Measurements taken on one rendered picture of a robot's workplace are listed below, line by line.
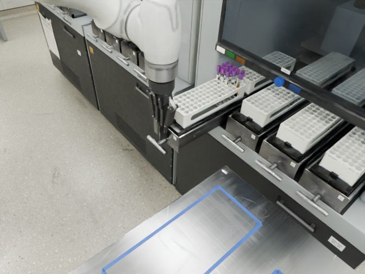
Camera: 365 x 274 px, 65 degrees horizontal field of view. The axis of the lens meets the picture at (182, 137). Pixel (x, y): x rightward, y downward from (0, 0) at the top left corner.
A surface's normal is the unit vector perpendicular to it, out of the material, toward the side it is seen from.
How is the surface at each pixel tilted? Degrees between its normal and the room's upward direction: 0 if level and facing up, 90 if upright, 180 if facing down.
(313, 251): 0
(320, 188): 90
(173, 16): 77
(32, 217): 0
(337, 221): 90
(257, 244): 0
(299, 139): 90
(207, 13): 90
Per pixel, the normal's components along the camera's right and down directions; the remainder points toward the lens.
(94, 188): 0.04, -0.73
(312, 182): -0.76, 0.42
